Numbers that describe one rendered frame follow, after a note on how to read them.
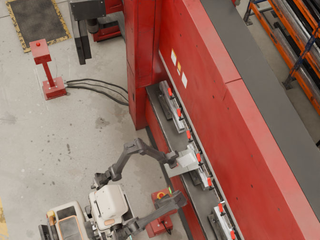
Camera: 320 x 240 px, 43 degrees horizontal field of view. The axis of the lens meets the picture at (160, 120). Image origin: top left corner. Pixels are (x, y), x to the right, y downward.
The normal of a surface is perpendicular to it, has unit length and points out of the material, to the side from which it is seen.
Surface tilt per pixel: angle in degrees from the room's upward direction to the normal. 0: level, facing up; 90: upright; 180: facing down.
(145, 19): 90
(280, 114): 0
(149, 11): 90
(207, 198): 0
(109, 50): 0
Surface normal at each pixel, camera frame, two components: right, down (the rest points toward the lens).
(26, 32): 0.04, -0.47
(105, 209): -0.66, -0.08
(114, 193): 0.66, -0.55
